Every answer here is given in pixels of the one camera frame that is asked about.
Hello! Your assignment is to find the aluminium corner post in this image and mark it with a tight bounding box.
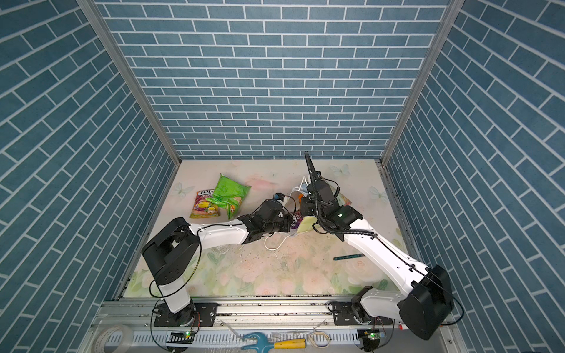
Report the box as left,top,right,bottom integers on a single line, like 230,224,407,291
77,0,182,167
380,0,464,166

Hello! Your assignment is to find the aluminium corner post right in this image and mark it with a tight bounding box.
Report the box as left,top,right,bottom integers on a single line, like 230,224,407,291
380,0,464,166

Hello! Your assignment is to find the teal handled fork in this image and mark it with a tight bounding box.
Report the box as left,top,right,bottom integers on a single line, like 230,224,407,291
333,253,365,261

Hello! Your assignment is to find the teal yellow handled tool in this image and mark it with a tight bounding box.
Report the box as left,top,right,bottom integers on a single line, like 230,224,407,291
241,332,307,353

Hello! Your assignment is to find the orange Fox's fruits candy bag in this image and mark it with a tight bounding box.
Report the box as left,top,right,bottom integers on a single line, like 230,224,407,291
190,189,220,219

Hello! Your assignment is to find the floral paper gift bag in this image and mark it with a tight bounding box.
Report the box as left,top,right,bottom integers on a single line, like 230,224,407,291
263,175,363,252

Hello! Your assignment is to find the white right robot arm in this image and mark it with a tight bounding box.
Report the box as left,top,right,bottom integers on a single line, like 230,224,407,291
301,152,456,341

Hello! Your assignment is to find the aluminium corner post left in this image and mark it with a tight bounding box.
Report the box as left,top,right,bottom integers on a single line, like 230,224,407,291
77,0,182,167

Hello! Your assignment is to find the clear tape roll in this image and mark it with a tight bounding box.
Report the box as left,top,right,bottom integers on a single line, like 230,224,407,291
90,325,135,353

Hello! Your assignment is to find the rubber band loop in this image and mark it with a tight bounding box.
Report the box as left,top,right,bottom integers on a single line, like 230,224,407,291
306,331,332,349

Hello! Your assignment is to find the green chips bag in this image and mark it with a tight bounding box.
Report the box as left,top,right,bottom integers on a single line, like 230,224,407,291
206,174,252,220

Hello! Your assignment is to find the purple Fox's berries candy bag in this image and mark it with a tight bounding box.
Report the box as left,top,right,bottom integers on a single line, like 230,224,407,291
291,210,304,229

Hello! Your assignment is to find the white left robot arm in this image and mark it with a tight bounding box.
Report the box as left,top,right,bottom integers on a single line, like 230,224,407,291
141,199,296,327

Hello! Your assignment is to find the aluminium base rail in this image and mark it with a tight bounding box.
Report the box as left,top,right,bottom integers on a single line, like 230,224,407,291
79,296,409,352

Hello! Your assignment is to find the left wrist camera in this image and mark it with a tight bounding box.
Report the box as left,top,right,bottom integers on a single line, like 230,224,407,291
273,192,285,201

